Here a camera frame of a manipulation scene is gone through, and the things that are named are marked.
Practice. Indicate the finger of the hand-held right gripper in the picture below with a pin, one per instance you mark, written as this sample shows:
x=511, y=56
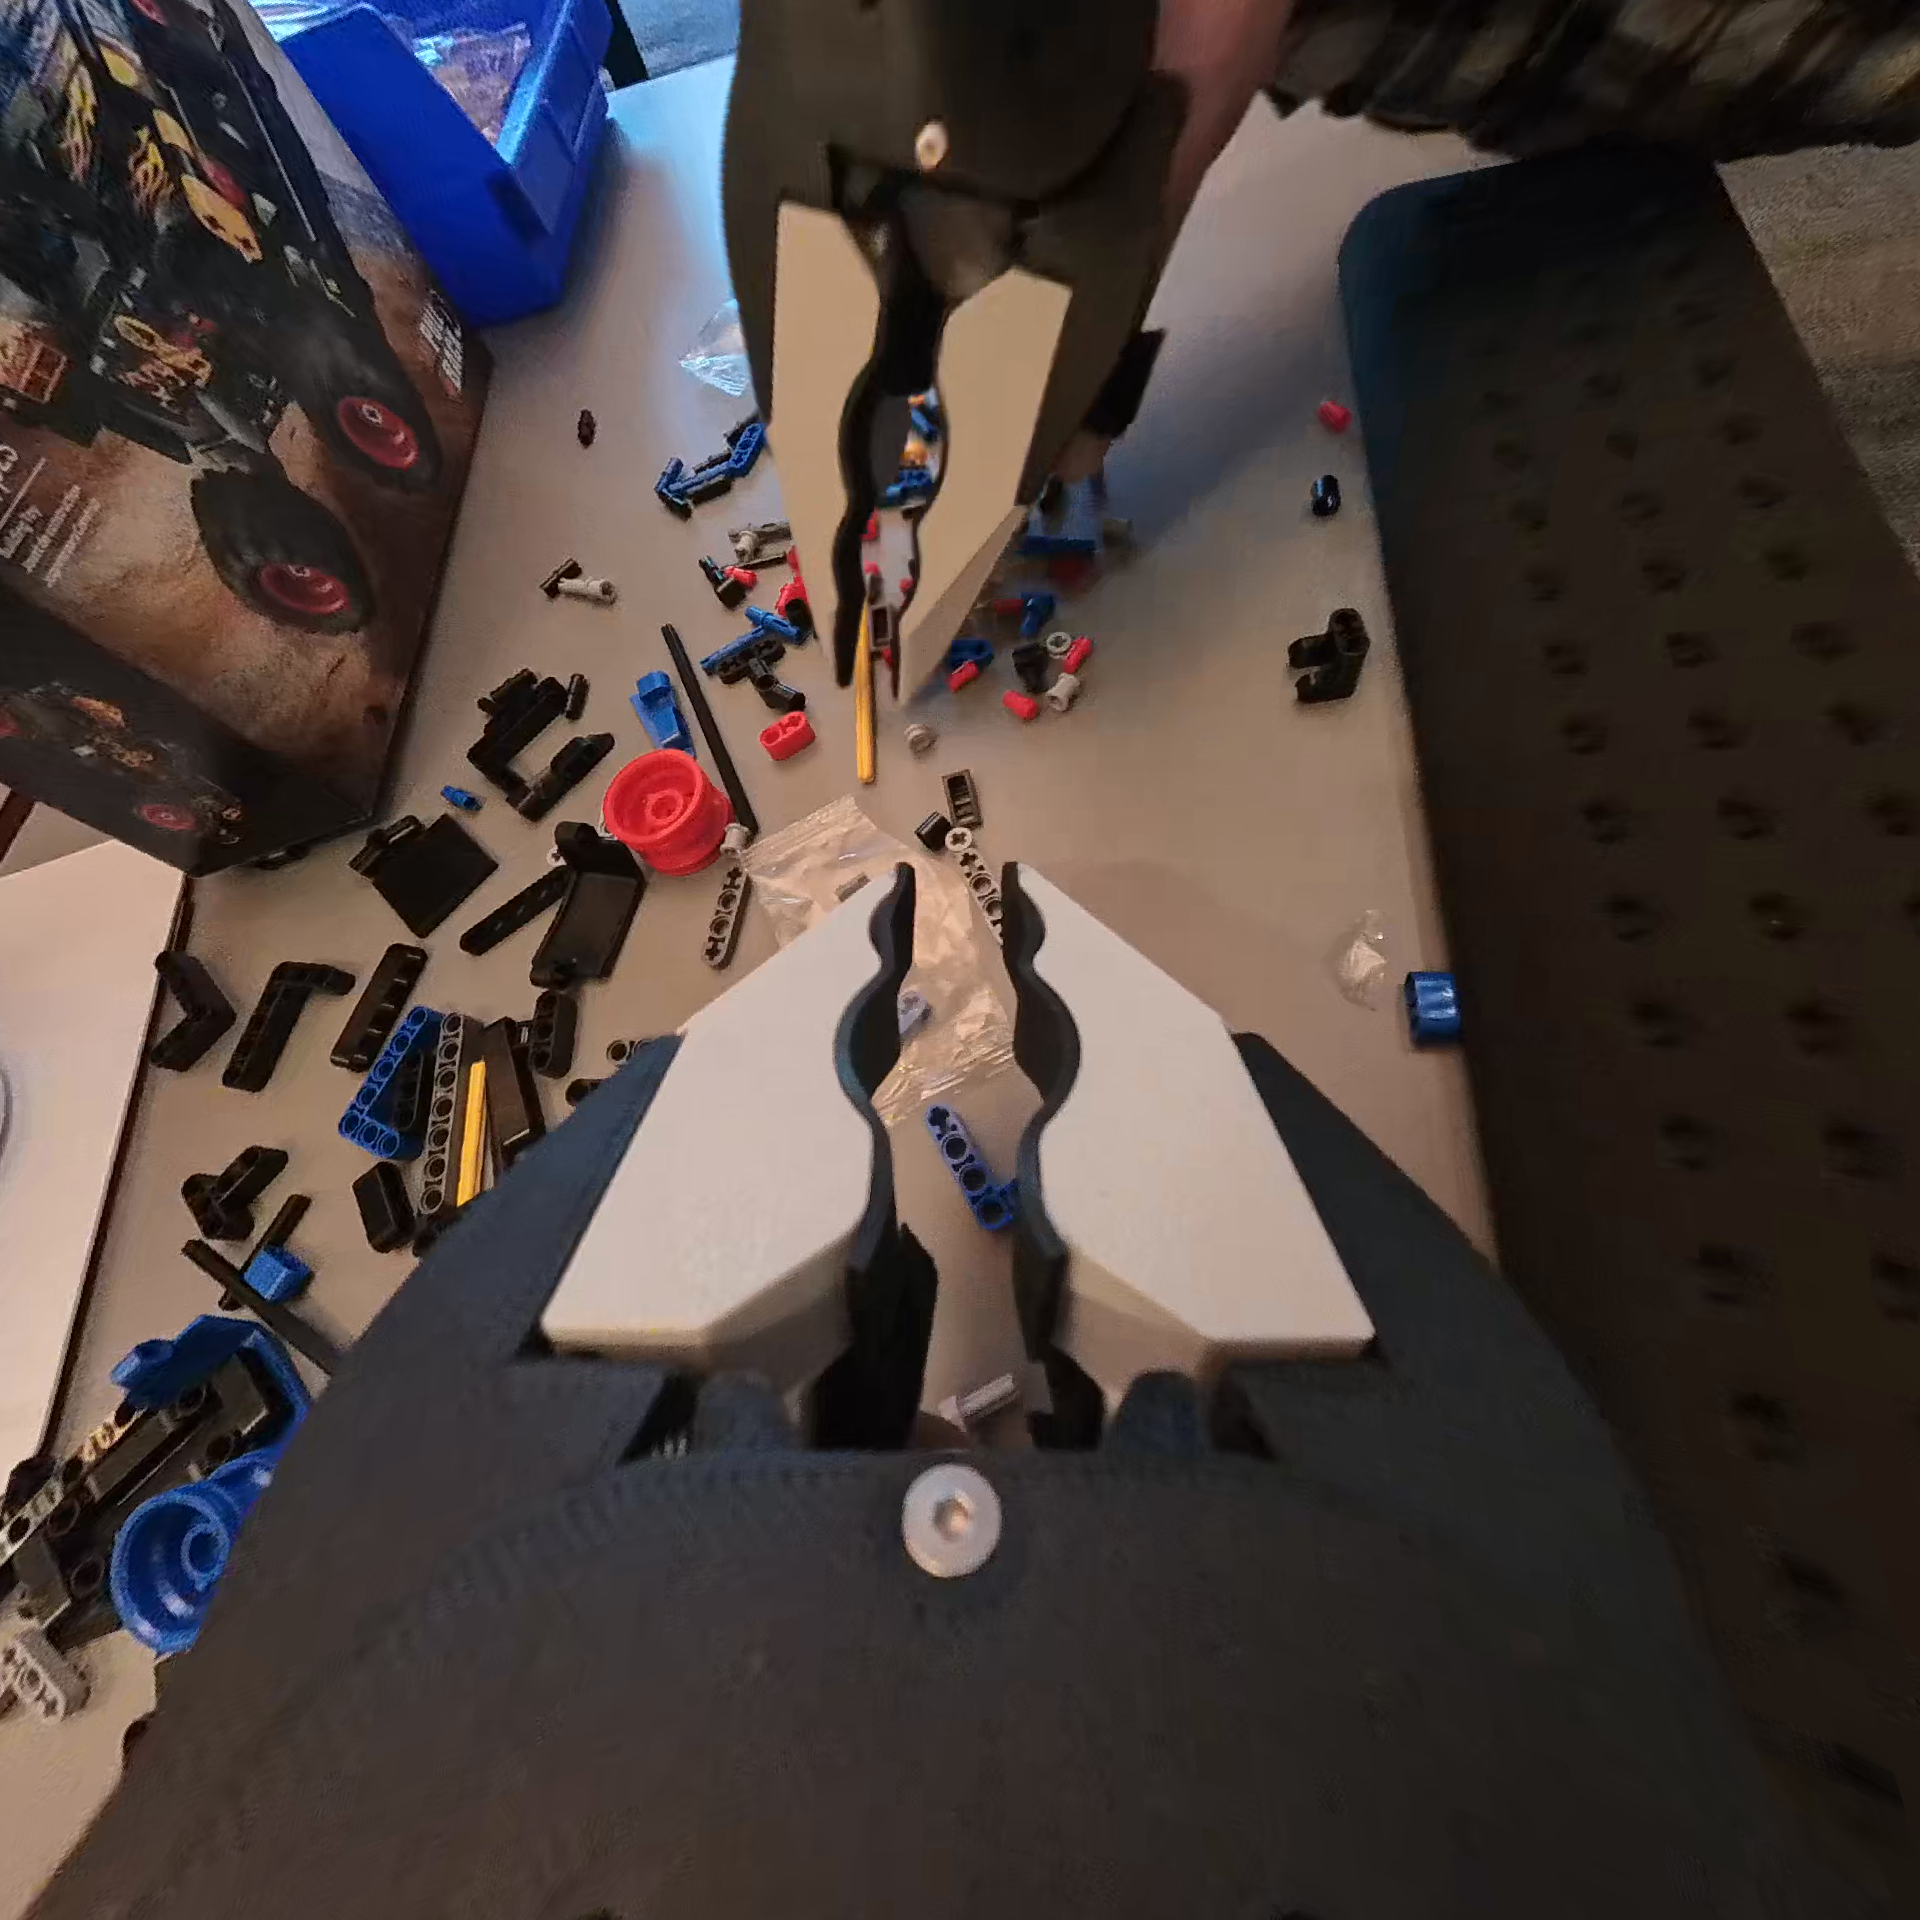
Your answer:
x=810, y=391
x=990, y=450

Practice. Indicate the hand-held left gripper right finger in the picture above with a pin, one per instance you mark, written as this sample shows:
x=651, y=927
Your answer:
x=1184, y=1200

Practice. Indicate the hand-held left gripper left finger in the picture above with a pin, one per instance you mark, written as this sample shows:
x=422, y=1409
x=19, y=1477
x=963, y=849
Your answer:
x=705, y=1200

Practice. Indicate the yellow toy axle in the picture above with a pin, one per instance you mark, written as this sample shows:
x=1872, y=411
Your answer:
x=867, y=721
x=472, y=1124

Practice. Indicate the blue two-hole toy link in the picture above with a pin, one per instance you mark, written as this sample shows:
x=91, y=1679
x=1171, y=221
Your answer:
x=1433, y=1008

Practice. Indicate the person's right forearm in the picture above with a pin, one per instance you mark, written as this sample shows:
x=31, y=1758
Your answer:
x=1574, y=60

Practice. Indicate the red two-hole toy link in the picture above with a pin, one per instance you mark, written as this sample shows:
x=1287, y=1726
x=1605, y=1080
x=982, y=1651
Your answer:
x=789, y=734

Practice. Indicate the grey desk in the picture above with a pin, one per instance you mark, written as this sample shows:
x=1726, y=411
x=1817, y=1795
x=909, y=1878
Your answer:
x=1201, y=841

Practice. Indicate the person's right hand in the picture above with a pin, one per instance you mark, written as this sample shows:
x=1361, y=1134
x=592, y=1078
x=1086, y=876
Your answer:
x=1222, y=74

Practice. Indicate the pile of small coloured pins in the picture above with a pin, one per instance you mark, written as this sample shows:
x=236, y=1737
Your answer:
x=1034, y=614

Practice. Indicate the blue holed toy beam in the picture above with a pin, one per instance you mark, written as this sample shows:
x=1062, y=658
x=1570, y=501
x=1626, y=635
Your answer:
x=969, y=1163

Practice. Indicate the short dark grey beam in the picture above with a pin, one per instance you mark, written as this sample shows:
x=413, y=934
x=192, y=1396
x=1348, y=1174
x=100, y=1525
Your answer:
x=729, y=913

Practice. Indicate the small clear plastic scrap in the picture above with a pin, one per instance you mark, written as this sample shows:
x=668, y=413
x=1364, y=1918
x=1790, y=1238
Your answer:
x=1363, y=960

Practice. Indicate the black curved toy panel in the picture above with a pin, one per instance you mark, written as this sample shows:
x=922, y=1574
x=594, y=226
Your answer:
x=592, y=915

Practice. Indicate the black and grey pin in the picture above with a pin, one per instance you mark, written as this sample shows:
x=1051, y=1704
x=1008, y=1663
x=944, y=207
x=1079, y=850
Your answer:
x=563, y=578

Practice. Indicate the long black toy axle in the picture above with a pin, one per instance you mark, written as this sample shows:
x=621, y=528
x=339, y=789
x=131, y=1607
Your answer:
x=705, y=721

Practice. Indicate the clear plastic bag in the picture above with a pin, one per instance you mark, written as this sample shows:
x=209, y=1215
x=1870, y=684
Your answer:
x=818, y=863

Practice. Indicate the blue wedge toy piece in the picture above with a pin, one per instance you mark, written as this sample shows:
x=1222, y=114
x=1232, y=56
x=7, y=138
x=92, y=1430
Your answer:
x=661, y=712

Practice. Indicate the stack of black toy beams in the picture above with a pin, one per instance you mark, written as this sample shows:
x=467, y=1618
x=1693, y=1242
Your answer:
x=383, y=1003

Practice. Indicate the red toy wheel hub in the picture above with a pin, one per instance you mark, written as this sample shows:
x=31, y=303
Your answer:
x=661, y=810

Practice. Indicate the blue storage bin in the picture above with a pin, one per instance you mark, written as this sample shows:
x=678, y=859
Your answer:
x=451, y=165

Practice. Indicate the black flat toy panel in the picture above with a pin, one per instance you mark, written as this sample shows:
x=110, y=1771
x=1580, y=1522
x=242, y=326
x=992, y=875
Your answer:
x=428, y=871

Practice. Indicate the small black angled connector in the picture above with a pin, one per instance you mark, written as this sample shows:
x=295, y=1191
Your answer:
x=563, y=773

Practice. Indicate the large black angled connector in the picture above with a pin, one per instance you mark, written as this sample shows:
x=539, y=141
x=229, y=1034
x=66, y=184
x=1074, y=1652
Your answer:
x=503, y=734

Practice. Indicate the black dimpled mat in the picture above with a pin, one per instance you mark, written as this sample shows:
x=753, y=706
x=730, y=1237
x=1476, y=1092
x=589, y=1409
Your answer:
x=1651, y=901

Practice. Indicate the monster truck toy set box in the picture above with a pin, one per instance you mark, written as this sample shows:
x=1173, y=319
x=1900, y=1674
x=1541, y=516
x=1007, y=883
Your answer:
x=194, y=450

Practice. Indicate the blue toy wheel hub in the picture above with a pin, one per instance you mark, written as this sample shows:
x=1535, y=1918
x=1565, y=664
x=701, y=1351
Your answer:
x=180, y=1553

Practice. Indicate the white booklet stand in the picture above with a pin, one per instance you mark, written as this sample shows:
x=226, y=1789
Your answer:
x=74, y=1124

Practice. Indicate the black and blue chassis assembly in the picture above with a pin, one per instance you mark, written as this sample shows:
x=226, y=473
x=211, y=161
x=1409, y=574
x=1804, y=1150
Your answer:
x=91, y=1478

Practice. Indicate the blue open frame beam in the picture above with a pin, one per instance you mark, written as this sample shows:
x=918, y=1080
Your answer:
x=393, y=1080

